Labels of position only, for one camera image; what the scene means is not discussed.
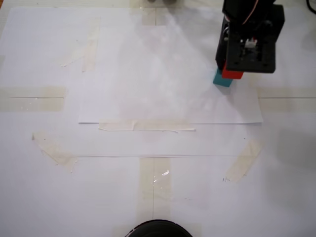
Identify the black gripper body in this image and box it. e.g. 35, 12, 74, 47
222, 4, 286, 74

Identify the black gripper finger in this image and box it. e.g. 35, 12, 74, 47
215, 18, 229, 72

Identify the red wooden cube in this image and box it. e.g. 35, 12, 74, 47
221, 61, 244, 80

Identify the teal blue wooden cube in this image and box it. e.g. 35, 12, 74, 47
212, 68, 234, 89

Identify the clear packing tape strip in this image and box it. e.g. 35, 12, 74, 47
139, 158, 173, 218
0, 86, 68, 112
255, 86, 316, 112

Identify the small white paper sheet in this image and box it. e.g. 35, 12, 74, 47
78, 23, 264, 125

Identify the black round object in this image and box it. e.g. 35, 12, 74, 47
125, 219, 195, 237

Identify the large white paper sheet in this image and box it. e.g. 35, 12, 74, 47
0, 7, 316, 237

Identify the orange servo cable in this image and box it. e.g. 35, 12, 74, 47
242, 0, 261, 25

